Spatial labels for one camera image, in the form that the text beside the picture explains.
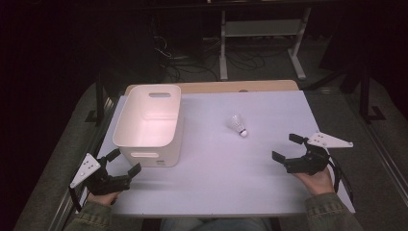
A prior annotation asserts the person's left hand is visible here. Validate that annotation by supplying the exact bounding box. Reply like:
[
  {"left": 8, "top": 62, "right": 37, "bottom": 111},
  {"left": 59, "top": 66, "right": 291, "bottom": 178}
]
[{"left": 87, "top": 191, "right": 121, "bottom": 207}]

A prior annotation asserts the tangle of floor cables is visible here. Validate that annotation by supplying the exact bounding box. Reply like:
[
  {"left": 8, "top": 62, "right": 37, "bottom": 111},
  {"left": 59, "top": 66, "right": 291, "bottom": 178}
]
[{"left": 153, "top": 34, "right": 292, "bottom": 83}]

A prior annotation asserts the white metal stand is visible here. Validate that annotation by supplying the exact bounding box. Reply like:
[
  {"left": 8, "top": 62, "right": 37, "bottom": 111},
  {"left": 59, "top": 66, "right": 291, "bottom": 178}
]
[{"left": 218, "top": 7, "right": 313, "bottom": 82}]

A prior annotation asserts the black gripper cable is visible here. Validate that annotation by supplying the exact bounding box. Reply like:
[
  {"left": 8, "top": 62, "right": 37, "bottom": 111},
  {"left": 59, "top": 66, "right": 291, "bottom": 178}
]
[
  {"left": 326, "top": 155, "right": 354, "bottom": 204},
  {"left": 68, "top": 186, "right": 84, "bottom": 214}
]

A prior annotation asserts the white shuttlecock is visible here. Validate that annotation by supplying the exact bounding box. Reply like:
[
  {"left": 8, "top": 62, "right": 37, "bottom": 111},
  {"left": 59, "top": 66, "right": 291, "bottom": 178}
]
[{"left": 229, "top": 114, "right": 249, "bottom": 139}]

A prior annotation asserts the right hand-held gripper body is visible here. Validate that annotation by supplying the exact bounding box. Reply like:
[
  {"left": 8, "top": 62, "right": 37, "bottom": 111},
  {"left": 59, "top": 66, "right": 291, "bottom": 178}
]
[{"left": 283, "top": 130, "right": 354, "bottom": 176}]

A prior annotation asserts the black floor stand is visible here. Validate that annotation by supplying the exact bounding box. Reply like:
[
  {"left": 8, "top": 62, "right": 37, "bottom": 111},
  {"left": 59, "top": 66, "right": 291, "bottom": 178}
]
[{"left": 358, "top": 63, "right": 388, "bottom": 125}]

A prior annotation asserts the white plastic bin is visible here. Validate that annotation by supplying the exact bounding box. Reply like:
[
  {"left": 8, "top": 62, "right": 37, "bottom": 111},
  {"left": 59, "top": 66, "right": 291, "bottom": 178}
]
[{"left": 112, "top": 84, "right": 185, "bottom": 168}]

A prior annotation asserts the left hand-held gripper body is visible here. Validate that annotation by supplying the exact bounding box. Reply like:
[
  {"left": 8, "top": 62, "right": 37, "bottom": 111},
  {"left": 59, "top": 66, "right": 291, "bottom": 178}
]
[{"left": 68, "top": 152, "right": 133, "bottom": 196}]

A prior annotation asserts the person's right hand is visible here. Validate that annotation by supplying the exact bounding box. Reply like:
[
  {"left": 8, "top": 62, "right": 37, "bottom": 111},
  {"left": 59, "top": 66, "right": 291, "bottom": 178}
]
[{"left": 293, "top": 167, "right": 337, "bottom": 197}]

